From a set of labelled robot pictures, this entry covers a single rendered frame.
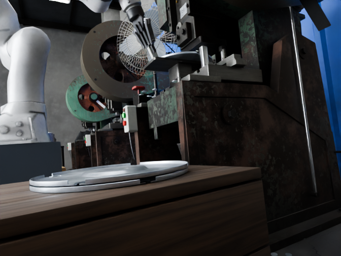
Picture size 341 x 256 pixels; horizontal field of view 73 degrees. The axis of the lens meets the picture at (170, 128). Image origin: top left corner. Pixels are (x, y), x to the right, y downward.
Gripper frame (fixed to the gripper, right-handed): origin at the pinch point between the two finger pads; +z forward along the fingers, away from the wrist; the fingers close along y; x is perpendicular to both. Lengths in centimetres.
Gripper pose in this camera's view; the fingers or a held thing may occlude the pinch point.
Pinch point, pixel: (153, 54)
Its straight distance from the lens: 109.7
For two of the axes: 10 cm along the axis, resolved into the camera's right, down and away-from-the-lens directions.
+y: 5.8, -1.1, -8.1
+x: 7.0, -4.4, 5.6
